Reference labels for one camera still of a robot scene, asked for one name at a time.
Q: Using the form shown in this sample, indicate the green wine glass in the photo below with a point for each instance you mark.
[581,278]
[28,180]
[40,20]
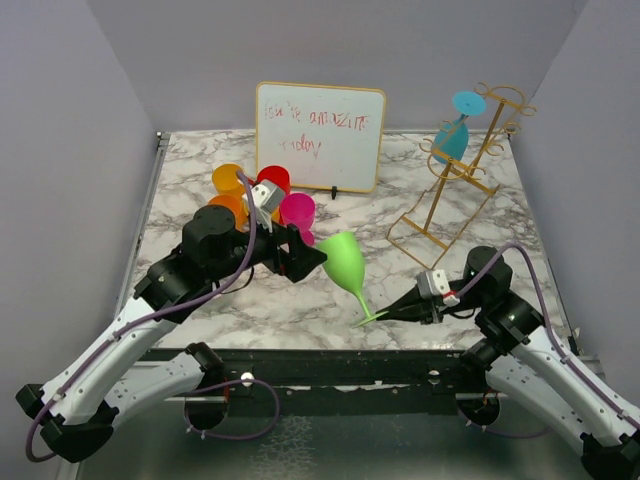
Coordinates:
[345,266]

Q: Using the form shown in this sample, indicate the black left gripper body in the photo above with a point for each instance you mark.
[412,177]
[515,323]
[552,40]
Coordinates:
[278,259]

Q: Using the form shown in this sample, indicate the red wine glass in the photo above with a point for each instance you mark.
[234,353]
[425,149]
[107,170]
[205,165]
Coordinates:
[276,174]

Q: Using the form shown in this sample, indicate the orange wine glass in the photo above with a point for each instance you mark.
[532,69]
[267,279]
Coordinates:
[235,205]

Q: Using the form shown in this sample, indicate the pink wine glass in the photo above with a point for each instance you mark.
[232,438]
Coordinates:
[299,210]

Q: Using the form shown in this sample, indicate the gold wire glass rack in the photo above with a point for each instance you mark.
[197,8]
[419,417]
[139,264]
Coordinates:
[441,214]

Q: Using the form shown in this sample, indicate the black front mounting rail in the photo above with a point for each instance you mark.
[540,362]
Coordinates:
[340,382]

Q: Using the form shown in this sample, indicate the teal wine glass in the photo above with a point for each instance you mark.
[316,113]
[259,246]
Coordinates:
[453,137]

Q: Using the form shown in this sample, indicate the yellow framed whiteboard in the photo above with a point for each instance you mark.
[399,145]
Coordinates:
[326,137]

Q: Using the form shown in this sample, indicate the aluminium left side rail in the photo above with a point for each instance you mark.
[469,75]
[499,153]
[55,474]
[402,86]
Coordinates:
[160,154]

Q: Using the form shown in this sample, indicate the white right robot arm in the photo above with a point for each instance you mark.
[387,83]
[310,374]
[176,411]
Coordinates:
[521,356]

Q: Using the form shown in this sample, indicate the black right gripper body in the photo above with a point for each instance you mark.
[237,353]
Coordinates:
[437,313]

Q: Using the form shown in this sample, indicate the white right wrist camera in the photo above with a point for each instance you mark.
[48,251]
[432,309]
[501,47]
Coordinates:
[434,286]

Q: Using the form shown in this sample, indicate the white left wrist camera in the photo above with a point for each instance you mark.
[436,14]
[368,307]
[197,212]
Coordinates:
[267,197]

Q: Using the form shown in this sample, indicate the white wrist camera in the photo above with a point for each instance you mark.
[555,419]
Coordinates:
[267,197]
[434,286]

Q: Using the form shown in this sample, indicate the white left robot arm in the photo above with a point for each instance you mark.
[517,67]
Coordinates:
[77,412]

